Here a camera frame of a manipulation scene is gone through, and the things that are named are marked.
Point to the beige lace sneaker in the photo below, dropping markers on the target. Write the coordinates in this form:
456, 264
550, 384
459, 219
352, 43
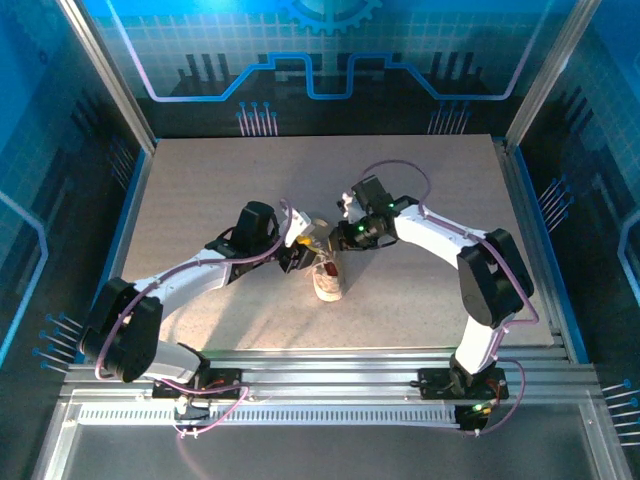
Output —
327, 290

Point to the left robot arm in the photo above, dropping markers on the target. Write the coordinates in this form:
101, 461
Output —
125, 335

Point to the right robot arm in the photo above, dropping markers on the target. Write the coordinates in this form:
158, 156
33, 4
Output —
490, 280

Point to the red insole patch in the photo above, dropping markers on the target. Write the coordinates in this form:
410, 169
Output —
332, 269

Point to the blue table edge strip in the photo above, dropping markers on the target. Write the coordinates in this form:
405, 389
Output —
131, 200
533, 200

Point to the black connector box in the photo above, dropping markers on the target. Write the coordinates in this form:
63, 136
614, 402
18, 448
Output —
470, 417
192, 415

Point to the grey metal shelf panel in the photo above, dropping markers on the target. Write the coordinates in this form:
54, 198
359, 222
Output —
325, 455

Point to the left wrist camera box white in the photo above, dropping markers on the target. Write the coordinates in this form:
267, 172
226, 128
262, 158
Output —
300, 222

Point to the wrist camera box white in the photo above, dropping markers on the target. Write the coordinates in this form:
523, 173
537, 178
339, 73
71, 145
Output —
300, 222
350, 210

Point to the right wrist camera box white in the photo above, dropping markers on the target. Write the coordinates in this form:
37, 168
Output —
350, 210

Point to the aluminium rail beam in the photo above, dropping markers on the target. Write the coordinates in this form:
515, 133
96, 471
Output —
325, 372

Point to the aluminium side rail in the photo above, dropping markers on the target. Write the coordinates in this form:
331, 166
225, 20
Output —
519, 200

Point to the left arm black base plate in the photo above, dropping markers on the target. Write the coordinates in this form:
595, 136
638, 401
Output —
225, 382

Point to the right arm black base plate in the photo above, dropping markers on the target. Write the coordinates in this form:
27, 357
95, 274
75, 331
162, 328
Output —
435, 385

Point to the aluminium corner post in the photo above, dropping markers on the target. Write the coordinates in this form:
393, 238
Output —
108, 75
550, 75

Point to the aluminium frame bar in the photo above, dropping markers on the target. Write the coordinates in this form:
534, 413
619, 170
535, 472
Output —
607, 445
52, 445

